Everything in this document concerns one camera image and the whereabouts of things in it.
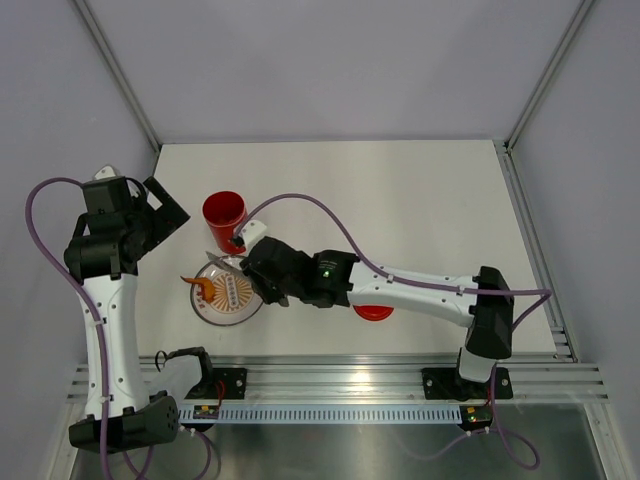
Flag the stainless steel tongs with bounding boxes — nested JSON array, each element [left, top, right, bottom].
[[206, 251, 266, 303]]

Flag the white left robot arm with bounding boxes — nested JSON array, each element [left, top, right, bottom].
[[64, 166, 216, 455]]

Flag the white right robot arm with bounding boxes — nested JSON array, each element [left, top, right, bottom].
[[202, 191, 515, 400]]

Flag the red cylindrical lunch container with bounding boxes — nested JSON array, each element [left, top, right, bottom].
[[202, 191, 247, 254]]

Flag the white plate with red print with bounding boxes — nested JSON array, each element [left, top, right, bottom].
[[189, 261, 263, 327]]

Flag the orange fried chicken wing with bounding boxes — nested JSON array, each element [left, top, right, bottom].
[[181, 276, 216, 304]]

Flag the red round lid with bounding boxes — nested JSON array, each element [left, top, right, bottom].
[[353, 305, 394, 322]]

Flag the aluminium front rail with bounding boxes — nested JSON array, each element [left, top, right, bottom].
[[67, 355, 610, 405]]

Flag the aluminium rail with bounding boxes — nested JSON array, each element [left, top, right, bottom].
[[493, 140, 581, 363], [67, 355, 610, 405]]

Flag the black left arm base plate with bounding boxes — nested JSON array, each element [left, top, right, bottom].
[[186, 367, 248, 400]]

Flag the white slotted cable duct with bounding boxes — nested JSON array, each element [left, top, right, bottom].
[[179, 404, 462, 424]]

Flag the aluminium left frame post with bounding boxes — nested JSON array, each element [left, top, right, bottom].
[[69, 0, 162, 158]]

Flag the aluminium frame post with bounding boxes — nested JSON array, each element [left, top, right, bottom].
[[503, 0, 599, 154], [69, 0, 162, 158]]

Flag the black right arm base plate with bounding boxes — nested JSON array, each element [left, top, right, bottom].
[[421, 367, 514, 402]]

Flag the aluminium right side rail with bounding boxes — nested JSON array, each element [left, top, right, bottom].
[[493, 140, 581, 363]]

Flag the aluminium right frame post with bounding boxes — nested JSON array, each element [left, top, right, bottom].
[[503, 0, 599, 154]]

